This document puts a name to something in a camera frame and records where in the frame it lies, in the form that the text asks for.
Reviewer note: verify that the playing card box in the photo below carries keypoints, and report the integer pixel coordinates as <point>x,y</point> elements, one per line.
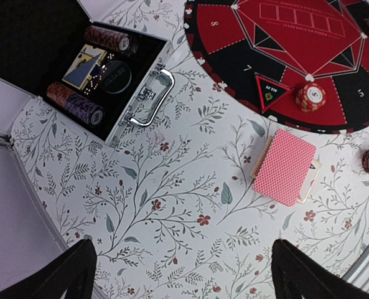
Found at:
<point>309,181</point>

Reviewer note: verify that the orange chips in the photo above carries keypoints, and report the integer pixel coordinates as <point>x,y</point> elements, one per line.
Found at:
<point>310,98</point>

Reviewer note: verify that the right chip row in case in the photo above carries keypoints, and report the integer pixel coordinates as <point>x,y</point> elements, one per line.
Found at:
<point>109,39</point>

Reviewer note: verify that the left chip row in case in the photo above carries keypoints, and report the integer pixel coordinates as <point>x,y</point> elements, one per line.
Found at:
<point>77,105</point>

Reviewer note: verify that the triangular all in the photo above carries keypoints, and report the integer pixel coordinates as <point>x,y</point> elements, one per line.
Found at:
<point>270,92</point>

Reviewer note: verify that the round red black poker mat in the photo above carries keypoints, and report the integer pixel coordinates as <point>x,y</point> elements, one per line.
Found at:
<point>293,43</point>

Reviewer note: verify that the chip row in case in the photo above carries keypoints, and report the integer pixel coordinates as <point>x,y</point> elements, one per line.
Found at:
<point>109,39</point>
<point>77,105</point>

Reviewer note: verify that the aluminium poker case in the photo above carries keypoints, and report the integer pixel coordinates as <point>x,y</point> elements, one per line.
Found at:
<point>39,41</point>

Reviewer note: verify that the black dealer button in case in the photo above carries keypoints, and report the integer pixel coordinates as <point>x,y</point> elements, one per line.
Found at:
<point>115,77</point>

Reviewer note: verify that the floral white table cloth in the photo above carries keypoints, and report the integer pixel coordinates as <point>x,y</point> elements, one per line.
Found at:
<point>171,208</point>

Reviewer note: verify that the red playing card deck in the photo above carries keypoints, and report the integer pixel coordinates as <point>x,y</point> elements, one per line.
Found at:
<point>284,168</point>

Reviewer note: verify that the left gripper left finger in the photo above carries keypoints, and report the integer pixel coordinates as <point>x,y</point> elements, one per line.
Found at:
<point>70,275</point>

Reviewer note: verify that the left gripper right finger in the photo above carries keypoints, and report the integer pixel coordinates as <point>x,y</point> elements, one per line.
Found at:
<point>296,275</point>

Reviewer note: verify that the blue card deck in case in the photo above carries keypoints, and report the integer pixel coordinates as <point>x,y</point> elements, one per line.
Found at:
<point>79,73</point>

